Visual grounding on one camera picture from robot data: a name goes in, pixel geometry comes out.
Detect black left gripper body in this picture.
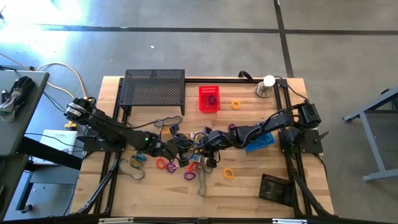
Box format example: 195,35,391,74
152,123,190,169

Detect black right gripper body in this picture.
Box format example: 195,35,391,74
203,126,237,169

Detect red plastic basket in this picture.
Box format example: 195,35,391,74
198,85,221,113

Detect blue plastic basket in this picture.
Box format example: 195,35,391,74
244,131,276,153

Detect black perforated metal shelf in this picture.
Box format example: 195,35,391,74
119,68,187,116

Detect black plastic basket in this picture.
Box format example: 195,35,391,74
258,173,295,207

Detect table lamp with white bulb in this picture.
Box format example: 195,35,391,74
254,75,277,99

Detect silver aluminium extrusion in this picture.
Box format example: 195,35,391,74
272,218,309,224
98,217,135,224

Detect white box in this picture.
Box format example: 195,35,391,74
32,129,78,166

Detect grey side table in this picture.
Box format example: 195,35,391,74
0,70,50,158

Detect black and grey work gloves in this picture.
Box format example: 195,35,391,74
0,76,36,122

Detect black aluminium table frame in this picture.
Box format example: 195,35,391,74
73,77,336,224

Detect black strap loop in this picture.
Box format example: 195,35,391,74
238,70,254,83

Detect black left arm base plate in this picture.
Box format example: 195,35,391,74
76,134,127,153

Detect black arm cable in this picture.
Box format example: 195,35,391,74
274,76,310,102

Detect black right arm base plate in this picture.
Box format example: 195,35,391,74
277,128,325,155

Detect cream cable with yellow plug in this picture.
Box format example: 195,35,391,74
36,62,94,105
46,81,78,131

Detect blue metal table frame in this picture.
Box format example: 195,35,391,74
343,86,398,182

